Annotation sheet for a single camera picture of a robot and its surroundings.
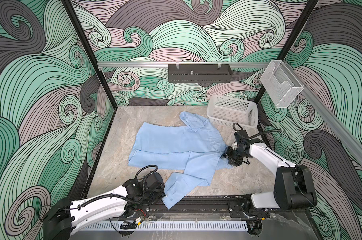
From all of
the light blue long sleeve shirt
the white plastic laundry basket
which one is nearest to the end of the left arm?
the light blue long sleeve shirt

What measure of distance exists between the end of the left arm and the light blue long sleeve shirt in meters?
0.09

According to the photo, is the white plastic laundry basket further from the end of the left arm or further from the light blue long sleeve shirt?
the end of the left arm

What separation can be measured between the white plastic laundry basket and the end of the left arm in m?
0.61

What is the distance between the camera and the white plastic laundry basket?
1.10m

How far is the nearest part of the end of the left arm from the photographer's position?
22.6 inches

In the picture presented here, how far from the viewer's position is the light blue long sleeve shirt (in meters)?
0.82

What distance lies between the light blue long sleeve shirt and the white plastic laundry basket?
0.32ft
